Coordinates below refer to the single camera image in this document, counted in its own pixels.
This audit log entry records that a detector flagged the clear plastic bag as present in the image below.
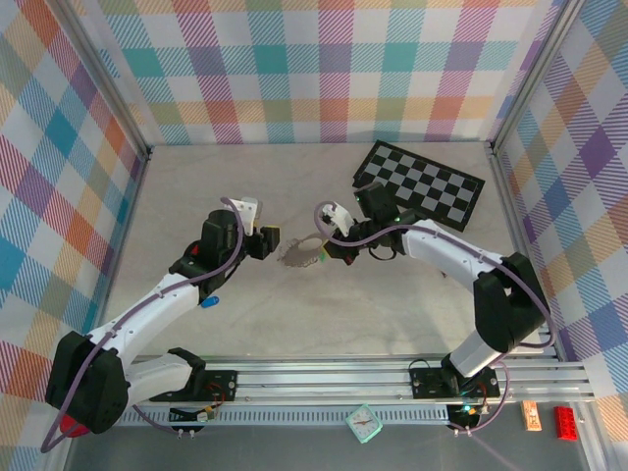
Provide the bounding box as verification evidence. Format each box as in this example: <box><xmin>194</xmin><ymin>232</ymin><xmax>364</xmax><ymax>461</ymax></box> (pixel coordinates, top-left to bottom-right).
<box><xmin>278</xmin><ymin>234</ymin><xmax>329</xmax><ymax>271</ymax></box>

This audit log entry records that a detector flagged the aluminium frame post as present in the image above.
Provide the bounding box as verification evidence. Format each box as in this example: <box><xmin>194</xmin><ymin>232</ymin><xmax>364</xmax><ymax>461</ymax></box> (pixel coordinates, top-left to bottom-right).
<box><xmin>53</xmin><ymin>0</ymin><xmax>154</xmax><ymax>161</ymax></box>
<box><xmin>485</xmin><ymin>0</ymin><xmax>588</xmax><ymax>154</ymax></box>

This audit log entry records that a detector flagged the red toy brick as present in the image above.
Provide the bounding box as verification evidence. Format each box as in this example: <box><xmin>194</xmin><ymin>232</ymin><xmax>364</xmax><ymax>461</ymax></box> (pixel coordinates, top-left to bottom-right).
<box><xmin>553</xmin><ymin>405</ymin><xmax>581</xmax><ymax>442</ymax></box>

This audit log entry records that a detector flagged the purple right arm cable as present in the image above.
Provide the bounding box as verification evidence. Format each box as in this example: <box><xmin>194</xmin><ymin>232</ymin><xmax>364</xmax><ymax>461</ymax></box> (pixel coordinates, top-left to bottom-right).
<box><xmin>313</xmin><ymin>199</ymin><xmax>555</xmax><ymax>437</ymax></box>

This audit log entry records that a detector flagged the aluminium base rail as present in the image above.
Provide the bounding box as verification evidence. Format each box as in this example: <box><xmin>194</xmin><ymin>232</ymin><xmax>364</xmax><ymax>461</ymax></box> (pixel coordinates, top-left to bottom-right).
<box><xmin>131</xmin><ymin>355</ymin><xmax>596</xmax><ymax>408</ymax></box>

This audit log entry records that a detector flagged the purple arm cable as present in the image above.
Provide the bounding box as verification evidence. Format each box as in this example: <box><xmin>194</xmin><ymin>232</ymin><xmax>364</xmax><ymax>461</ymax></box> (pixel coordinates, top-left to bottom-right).
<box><xmin>41</xmin><ymin>195</ymin><xmax>246</xmax><ymax>453</ymax></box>
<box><xmin>313</xmin><ymin>199</ymin><xmax>555</xmax><ymax>437</ymax></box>

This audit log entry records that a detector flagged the perforated metal cable tray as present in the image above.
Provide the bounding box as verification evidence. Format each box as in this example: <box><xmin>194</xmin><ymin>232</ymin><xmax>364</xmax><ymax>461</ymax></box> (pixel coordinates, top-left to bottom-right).
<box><xmin>117</xmin><ymin>405</ymin><xmax>453</xmax><ymax>426</ymax></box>

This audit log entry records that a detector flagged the small wooden block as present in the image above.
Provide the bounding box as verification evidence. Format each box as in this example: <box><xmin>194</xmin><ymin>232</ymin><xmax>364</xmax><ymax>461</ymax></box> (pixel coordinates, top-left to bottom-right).
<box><xmin>520</xmin><ymin>399</ymin><xmax>544</xmax><ymax>433</ymax></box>

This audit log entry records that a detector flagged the black grey chessboard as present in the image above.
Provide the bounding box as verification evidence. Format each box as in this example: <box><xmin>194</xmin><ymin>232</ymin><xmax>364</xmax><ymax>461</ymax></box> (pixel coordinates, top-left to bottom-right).
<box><xmin>349</xmin><ymin>139</ymin><xmax>487</xmax><ymax>233</ymax></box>

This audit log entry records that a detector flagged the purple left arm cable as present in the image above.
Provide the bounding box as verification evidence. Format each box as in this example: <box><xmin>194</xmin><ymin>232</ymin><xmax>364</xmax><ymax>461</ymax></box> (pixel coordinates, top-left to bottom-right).
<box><xmin>41</xmin><ymin>195</ymin><xmax>246</xmax><ymax>453</ymax></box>

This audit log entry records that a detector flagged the small circuit board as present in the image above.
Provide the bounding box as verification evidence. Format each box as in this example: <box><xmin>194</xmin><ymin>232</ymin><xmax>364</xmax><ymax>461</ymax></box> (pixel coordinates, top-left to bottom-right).
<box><xmin>445</xmin><ymin>400</ymin><xmax>492</xmax><ymax>429</ymax></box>
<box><xmin>169</xmin><ymin>402</ymin><xmax>220</xmax><ymax>424</ymax></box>

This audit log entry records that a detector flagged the teal square clock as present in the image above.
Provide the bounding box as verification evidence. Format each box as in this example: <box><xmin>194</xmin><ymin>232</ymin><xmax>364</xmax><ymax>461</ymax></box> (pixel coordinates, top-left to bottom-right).
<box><xmin>344</xmin><ymin>401</ymin><xmax>385</xmax><ymax>446</ymax></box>

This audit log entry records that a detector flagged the aluminium frame side bar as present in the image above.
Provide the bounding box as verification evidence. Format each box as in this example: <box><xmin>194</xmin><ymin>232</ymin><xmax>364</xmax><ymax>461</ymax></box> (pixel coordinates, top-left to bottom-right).
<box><xmin>485</xmin><ymin>141</ymin><xmax>612</xmax><ymax>471</ymax></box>

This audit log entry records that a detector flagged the red round plastic dish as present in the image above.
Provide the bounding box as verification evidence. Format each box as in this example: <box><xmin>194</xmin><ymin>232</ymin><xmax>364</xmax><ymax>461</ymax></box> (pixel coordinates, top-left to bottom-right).
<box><xmin>50</xmin><ymin>414</ymin><xmax>92</xmax><ymax>439</ymax></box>

